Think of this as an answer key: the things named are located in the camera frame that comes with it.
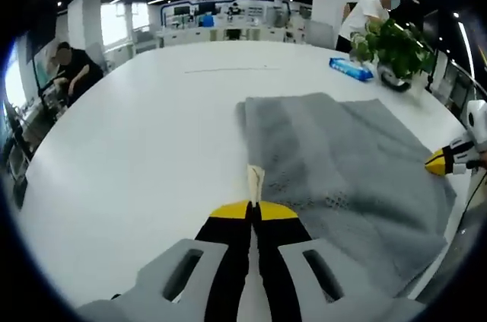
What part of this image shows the grey towel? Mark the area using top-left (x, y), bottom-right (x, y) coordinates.
top-left (235, 92), bottom-right (458, 302)

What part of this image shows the blue tissue packet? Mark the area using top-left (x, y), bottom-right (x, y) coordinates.
top-left (328, 56), bottom-right (376, 84)

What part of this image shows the cluttered equipment cart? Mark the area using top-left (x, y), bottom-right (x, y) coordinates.
top-left (37, 75), bottom-right (72, 118)

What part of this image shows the black cable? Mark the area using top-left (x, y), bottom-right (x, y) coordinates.
top-left (460, 171), bottom-right (487, 222)

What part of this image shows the black and white plant pot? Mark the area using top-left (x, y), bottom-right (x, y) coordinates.
top-left (375, 64), bottom-right (413, 94)

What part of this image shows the green leafy plant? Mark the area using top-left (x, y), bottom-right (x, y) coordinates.
top-left (349, 18), bottom-right (435, 80)

